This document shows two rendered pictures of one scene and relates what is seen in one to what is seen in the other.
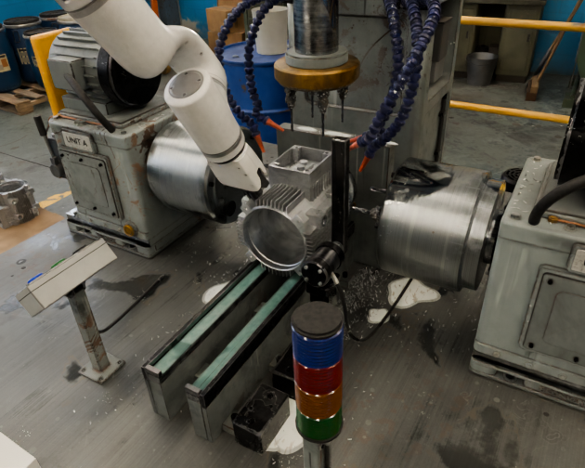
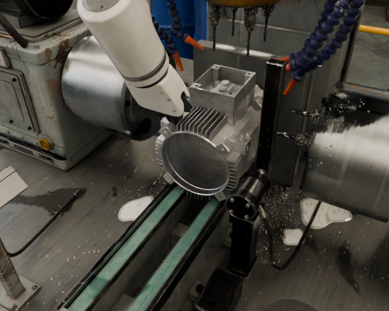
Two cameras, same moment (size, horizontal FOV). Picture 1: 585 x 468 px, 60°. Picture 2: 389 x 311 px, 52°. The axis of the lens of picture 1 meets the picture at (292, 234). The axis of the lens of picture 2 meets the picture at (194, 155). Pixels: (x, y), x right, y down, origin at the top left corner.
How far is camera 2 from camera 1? 29 cm
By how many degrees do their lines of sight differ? 5
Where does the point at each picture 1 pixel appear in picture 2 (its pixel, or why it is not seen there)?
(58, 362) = not seen: outside the picture
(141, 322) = (57, 241)
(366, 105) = (284, 23)
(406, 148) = (323, 68)
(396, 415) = not seen: outside the picture
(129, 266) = (46, 179)
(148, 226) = (63, 140)
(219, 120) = (142, 39)
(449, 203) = not seen: outside the picture
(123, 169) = (37, 84)
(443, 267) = (378, 202)
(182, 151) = (97, 68)
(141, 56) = not seen: outside the picture
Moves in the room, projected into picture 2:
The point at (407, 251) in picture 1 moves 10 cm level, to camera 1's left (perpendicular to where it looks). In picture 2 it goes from (338, 183) to (284, 185)
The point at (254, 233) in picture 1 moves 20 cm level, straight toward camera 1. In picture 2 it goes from (173, 155) to (182, 221)
